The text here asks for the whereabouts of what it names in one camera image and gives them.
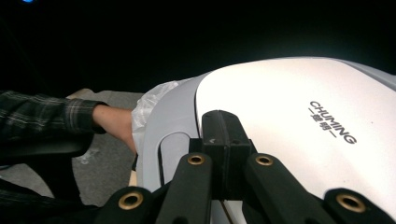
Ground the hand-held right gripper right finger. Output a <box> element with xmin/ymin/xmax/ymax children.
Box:
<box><xmin>219</xmin><ymin>110</ymin><xmax>258</xmax><ymax>200</ymax></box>

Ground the clear plastic bin liner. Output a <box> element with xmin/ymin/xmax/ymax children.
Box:
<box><xmin>131</xmin><ymin>78</ymin><xmax>191</xmax><ymax>157</ymax></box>

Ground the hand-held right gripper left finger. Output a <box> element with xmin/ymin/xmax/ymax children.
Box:
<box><xmin>190</xmin><ymin>110</ymin><xmax>230</xmax><ymax>200</ymax></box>

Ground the grey pedal trash can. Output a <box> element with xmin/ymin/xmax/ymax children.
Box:
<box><xmin>134</xmin><ymin>56</ymin><xmax>396</xmax><ymax>224</ymax></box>

